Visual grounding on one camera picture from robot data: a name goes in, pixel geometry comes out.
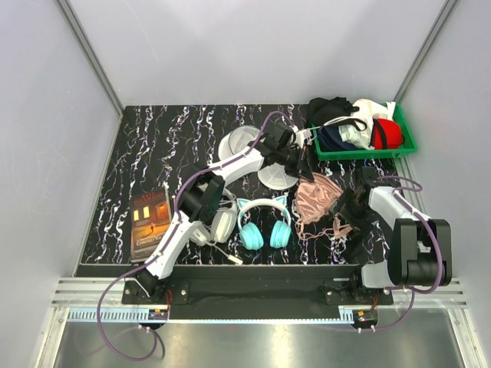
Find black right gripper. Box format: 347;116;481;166
328;187;381;239

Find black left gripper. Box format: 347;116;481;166
275;145;313;182

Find pink lace bra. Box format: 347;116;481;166
293;172;354;241

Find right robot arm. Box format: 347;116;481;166
334;166;453;304

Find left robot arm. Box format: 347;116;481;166
135;123;314;304

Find red bra in bin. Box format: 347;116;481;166
371;118;405;150

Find navy garment in bin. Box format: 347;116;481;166
317;126;358;152

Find black garment in bin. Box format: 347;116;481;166
306;97;360;127

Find green plastic bin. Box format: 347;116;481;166
306;97;417;161

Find teal cat-ear headphones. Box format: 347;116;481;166
236;195;292;251

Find white over-ear headphones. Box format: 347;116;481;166
190;189;239;246

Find paperback book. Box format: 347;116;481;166
130;187;172;263

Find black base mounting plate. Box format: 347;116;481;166
122;265;394;320

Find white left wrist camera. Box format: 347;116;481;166
294;130;312;148

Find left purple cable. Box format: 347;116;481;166
95;110;304;362

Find white headphone cable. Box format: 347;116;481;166
203;237;244;265

